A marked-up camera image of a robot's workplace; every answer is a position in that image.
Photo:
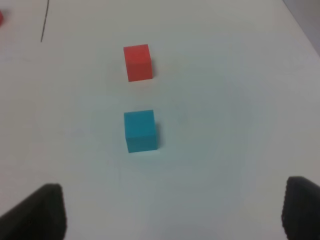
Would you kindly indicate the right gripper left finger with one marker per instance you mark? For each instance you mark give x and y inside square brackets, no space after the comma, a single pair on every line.
[40,216]

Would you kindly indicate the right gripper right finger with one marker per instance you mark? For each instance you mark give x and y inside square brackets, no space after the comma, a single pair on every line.
[301,209]

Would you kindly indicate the blue cube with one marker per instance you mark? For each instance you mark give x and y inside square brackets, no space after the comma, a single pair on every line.
[140,131]

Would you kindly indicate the red template cube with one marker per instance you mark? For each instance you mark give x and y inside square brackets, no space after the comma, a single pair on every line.
[1,17]

